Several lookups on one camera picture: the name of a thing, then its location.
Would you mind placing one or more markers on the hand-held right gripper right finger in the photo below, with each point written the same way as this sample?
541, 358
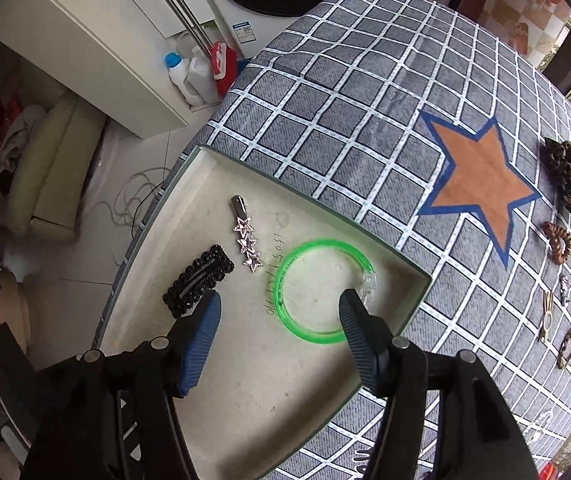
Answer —
360, 340

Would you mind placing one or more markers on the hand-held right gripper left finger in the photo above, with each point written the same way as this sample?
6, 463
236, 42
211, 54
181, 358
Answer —
200, 340

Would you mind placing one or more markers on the white shallow box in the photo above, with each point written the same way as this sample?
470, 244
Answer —
265, 370

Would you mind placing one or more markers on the cream rabbit ear hair clip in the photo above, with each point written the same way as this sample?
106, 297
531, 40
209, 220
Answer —
545, 312

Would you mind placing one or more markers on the black beaded hair clip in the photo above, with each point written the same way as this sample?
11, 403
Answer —
213, 260

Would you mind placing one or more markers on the green translucent bangle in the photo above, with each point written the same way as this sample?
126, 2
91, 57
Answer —
325, 245

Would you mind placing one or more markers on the silver star hair clip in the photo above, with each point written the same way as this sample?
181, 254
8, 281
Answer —
243, 232

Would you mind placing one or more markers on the small silver hair clip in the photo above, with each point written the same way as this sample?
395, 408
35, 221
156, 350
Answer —
564, 287

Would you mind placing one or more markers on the red orange object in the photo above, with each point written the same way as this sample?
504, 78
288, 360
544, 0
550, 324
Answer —
548, 471

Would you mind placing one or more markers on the grey checked star cloth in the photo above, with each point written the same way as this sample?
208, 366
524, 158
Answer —
365, 110

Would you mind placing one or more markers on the cream sofa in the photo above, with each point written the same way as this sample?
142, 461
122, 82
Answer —
50, 160

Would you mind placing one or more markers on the white bottle with blue cap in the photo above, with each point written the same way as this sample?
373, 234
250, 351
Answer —
180, 80

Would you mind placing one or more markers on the white plastic jug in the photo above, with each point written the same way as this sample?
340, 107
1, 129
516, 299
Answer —
203, 75

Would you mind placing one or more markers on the red mop with steel poles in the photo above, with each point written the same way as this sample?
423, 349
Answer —
223, 65

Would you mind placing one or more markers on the pile of clothes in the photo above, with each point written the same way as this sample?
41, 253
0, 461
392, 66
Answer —
10, 135

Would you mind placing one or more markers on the white cabinet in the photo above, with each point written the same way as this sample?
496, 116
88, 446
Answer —
90, 60

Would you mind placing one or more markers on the white washing machine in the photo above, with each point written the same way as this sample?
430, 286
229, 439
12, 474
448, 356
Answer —
265, 25

